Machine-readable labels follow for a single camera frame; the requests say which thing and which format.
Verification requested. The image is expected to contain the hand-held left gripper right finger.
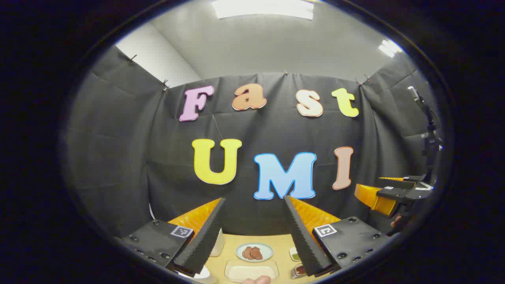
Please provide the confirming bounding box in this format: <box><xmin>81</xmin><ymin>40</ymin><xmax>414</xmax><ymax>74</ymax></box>
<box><xmin>283</xmin><ymin>196</ymin><xmax>392</xmax><ymax>277</ymax></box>

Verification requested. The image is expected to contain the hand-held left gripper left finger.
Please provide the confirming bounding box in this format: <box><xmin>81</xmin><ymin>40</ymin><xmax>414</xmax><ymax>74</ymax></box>
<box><xmin>118</xmin><ymin>197</ymin><xmax>226</xmax><ymax>277</ymax></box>

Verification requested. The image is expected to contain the metal chopstick holder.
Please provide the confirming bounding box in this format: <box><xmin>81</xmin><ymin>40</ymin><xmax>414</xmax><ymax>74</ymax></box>
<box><xmin>291</xmin><ymin>263</ymin><xmax>308</xmax><ymax>280</ymax></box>

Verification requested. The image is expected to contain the white toaster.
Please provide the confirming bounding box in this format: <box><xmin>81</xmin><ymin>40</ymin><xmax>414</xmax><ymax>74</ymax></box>
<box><xmin>209</xmin><ymin>229</ymin><xmax>226</xmax><ymax>257</ymax></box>

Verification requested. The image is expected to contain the pale green plate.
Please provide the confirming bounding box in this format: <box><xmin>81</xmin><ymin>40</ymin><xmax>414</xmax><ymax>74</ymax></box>
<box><xmin>235</xmin><ymin>242</ymin><xmax>274</xmax><ymax>263</ymax></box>

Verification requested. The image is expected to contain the black backdrop cloth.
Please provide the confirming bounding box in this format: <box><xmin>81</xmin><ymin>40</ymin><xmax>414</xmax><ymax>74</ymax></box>
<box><xmin>65</xmin><ymin>45</ymin><xmax>444</xmax><ymax>241</ymax></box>

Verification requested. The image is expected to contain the small ceiling light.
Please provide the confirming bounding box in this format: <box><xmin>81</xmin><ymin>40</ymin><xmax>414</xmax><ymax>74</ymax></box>
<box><xmin>378</xmin><ymin>39</ymin><xmax>403</xmax><ymax>58</ymax></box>

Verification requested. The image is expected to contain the long ceiling light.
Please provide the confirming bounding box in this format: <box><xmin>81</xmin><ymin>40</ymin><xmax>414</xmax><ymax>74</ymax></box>
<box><xmin>211</xmin><ymin>0</ymin><xmax>314</xmax><ymax>20</ymax></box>

